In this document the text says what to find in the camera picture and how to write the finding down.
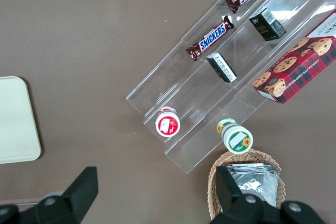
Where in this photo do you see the green sunflower yogurt cup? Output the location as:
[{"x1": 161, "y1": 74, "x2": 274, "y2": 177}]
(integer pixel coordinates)
[{"x1": 216, "y1": 118, "x2": 254, "y2": 154}]

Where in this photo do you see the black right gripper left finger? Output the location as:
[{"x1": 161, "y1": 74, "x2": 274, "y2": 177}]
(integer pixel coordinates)
[{"x1": 34, "y1": 166, "x2": 99, "y2": 224}]

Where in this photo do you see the light wicker basket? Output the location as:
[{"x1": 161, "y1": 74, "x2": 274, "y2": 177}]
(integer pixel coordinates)
[{"x1": 208, "y1": 149, "x2": 286, "y2": 222}]

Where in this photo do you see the red strawberry yogurt cup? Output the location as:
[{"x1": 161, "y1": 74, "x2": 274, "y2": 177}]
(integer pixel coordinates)
[{"x1": 154, "y1": 105, "x2": 181, "y2": 137}]

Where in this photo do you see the small black carton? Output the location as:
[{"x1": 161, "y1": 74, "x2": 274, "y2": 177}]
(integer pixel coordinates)
[
  {"x1": 206, "y1": 52, "x2": 238, "y2": 84},
  {"x1": 248, "y1": 7, "x2": 287, "y2": 42}
]

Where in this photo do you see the silver foil packet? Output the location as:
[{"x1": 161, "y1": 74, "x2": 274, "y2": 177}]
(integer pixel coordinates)
[{"x1": 223, "y1": 163, "x2": 279, "y2": 209}]

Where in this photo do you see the clear acrylic stepped display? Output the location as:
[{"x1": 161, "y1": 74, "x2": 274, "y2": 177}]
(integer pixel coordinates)
[{"x1": 125, "y1": 0, "x2": 336, "y2": 174}]

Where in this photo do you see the beige plastic tray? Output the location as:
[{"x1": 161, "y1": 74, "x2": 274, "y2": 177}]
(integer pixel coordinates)
[{"x1": 0, "y1": 76, "x2": 42, "y2": 164}]

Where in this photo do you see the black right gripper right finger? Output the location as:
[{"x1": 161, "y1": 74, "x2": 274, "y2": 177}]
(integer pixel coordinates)
[{"x1": 209, "y1": 165, "x2": 281, "y2": 224}]

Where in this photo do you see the red tartan cookie box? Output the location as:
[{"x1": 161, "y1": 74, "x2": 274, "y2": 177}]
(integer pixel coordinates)
[{"x1": 252, "y1": 8, "x2": 336, "y2": 104}]

